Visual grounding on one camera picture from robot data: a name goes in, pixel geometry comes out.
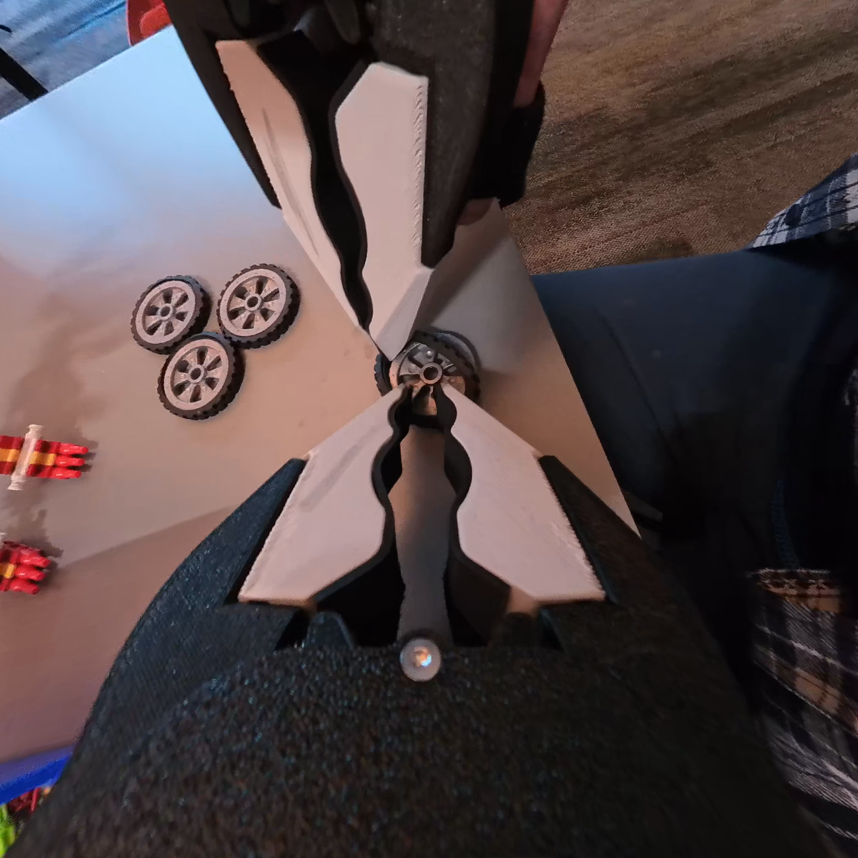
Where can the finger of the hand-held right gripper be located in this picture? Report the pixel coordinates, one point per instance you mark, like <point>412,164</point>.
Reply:
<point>275,134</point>
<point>389,167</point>

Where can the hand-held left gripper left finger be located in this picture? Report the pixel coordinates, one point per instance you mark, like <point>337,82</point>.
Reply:
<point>322,529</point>

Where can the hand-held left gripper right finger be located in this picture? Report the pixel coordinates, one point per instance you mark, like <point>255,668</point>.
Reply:
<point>523,529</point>

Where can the grey toy wheel black tyre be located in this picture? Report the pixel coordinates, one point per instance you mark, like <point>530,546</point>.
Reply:
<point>234,312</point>
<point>462,375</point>
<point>177,385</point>
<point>147,322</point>

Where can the person's right hand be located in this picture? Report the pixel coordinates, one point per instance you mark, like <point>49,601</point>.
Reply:
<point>546,40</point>

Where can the red plastic object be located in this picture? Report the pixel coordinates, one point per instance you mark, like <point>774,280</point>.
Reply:
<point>147,20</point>

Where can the person's dark trousers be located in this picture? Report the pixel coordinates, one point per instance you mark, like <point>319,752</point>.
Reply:
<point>670,368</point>

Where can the black metal rack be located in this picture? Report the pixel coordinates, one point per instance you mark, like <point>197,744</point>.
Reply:
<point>20,75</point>

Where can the colourful construction toy figure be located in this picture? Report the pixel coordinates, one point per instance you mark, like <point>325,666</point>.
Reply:
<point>60,459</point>

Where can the person's plaid shirt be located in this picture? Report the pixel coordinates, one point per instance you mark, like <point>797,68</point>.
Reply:
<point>811,670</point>

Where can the blue plastic bin white tag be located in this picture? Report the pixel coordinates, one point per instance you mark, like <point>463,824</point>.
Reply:
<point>33,771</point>

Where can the pile of colourful construction pieces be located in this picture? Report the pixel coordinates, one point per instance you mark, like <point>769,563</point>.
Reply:
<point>20,818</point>

